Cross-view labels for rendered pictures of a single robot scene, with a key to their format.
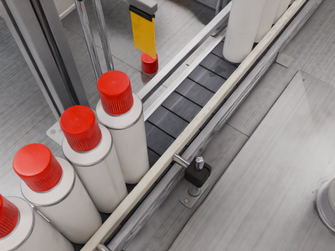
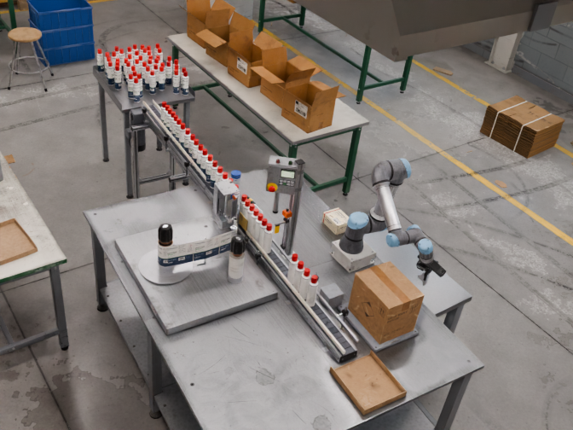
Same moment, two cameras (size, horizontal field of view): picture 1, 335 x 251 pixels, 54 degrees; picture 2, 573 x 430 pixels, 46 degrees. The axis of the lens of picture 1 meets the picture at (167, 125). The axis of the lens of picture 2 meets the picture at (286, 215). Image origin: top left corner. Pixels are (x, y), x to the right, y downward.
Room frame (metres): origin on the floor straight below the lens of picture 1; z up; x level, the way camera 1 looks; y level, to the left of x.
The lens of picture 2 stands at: (1.25, -2.92, 3.52)
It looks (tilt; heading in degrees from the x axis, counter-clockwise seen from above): 37 degrees down; 108
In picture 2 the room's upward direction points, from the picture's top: 7 degrees clockwise
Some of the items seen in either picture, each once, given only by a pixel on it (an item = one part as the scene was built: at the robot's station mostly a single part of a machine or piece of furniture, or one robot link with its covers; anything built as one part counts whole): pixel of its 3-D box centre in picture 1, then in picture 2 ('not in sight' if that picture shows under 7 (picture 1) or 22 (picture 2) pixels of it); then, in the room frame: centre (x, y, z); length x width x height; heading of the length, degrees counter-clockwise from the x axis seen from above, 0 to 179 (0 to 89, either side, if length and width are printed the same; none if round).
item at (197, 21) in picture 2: not in sight; (205, 21); (-1.65, 2.84, 0.97); 0.45 x 0.40 x 0.37; 58
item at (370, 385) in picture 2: not in sight; (367, 380); (1.05, -0.59, 0.85); 0.30 x 0.26 x 0.04; 143
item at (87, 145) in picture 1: (97, 166); (263, 233); (0.17, 0.08, 0.98); 0.05 x 0.05 x 0.20
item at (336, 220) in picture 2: not in sight; (337, 221); (0.49, 0.57, 0.87); 0.16 x 0.12 x 0.07; 144
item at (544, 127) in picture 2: not in sight; (521, 125); (1.51, 4.12, 0.16); 0.65 x 0.54 x 0.32; 151
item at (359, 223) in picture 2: not in sight; (357, 224); (0.67, 0.31, 1.09); 0.13 x 0.12 x 0.14; 46
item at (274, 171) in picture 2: not in sight; (282, 175); (0.22, 0.15, 1.38); 0.17 x 0.10 x 0.19; 18
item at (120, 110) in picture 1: (124, 134); (268, 238); (0.21, 0.05, 0.98); 0.05 x 0.05 x 0.20
